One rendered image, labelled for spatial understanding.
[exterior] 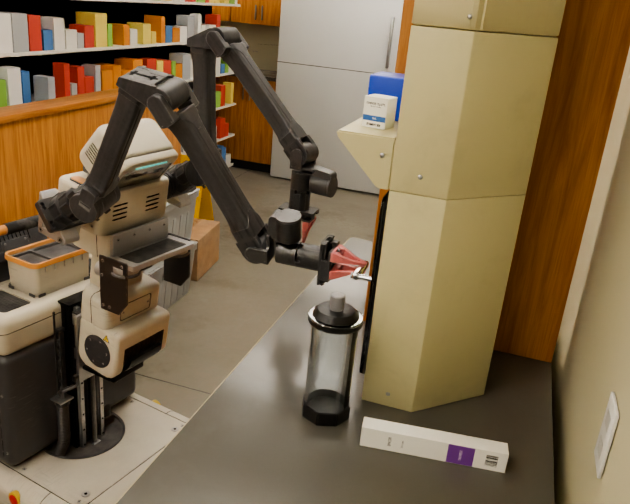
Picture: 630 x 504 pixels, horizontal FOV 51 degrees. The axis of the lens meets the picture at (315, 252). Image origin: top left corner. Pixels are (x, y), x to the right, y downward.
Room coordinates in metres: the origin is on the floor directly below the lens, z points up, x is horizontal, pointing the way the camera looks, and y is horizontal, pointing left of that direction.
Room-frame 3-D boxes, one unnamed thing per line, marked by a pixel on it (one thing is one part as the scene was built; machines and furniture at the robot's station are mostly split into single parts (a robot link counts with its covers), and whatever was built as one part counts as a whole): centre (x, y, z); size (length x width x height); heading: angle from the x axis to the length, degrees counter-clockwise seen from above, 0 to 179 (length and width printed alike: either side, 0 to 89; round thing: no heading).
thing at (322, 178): (1.74, 0.02, 1.31); 0.11 x 0.09 x 0.12; 63
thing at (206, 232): (4.04, 0.84, 0.14); 0.41 x 0.32 x 0.28; 170
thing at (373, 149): (1.39, -0.12, 1.46); 0.32 x 0.11 x 0.10; 164
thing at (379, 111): (1.33, -0.10, 1.54); 0.05 x 0.05 x 0.06; 64
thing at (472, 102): (1.34, -0.29, 1.33); 0.32 x 0.25 x 0.77; 164
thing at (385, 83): (1.47, -0.14, 1.56); 0.10 x 0.10 x 0.09; 74
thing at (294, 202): (1.75, 0.06, 1.21); 0.10 x 0.07 x 0.07; 74
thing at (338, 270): (1.35, -0.07, 1.20); 0.09 x 0.07 x 0.07; 74
